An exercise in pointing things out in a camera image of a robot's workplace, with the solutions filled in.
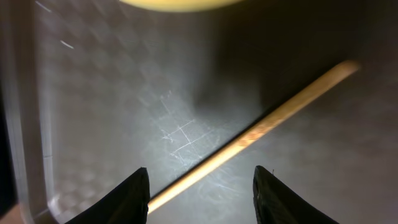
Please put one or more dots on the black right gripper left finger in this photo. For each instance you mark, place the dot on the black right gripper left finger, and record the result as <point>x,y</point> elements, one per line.
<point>126,203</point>

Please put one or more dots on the yellow plate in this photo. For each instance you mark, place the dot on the yellow plate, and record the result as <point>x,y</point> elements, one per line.
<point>180,5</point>

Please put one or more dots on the wooden chopstick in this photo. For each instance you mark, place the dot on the wooden chopstick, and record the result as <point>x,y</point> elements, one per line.
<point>303,98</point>

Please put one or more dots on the brown serving tray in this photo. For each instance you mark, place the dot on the brown serving tray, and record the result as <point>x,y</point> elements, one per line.
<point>94,90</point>

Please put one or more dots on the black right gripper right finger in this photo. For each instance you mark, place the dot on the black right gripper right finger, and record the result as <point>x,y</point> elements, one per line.
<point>275,203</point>

